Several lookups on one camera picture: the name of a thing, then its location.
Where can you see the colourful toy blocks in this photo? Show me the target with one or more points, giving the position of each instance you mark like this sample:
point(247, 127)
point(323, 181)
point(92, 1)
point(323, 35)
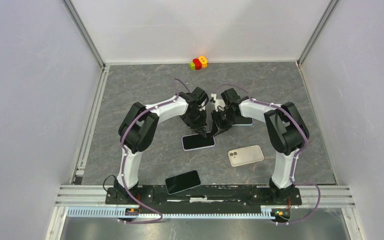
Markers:
point(198, 63)

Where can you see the lilac phone case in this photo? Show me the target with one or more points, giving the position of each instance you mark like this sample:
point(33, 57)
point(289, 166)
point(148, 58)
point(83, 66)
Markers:
point(182, 145)

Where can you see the light blue toothed rail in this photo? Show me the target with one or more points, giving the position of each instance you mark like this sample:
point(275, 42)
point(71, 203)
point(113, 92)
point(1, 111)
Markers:
point(124, 213)

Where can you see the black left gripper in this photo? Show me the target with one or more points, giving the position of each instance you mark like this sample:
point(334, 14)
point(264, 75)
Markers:
point(201, 125)

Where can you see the light blue phone case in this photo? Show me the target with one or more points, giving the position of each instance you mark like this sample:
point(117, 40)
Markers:
point(243, 121)

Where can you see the black smartphone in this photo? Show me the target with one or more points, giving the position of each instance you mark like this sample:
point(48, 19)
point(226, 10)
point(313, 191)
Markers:
point(198, 141)
point(182, 182)

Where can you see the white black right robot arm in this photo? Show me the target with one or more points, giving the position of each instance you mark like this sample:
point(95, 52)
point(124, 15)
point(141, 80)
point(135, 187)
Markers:
point(286, 129)

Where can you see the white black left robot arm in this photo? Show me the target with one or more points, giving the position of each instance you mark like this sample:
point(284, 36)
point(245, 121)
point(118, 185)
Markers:
point(138, 128)

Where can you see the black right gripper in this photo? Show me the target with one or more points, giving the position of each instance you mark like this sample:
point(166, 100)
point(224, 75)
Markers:
point(216, 122)

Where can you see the black smartphone front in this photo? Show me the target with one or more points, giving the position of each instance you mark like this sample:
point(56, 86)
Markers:
point(182, 182)

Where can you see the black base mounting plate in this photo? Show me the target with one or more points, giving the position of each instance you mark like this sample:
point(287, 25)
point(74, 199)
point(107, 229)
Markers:
point(203, 199)

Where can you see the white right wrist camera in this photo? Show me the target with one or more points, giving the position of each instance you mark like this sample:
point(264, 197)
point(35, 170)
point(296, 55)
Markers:
point(218, 103)

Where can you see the beige translucent phone case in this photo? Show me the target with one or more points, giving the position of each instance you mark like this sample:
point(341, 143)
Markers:
point(245, 155)

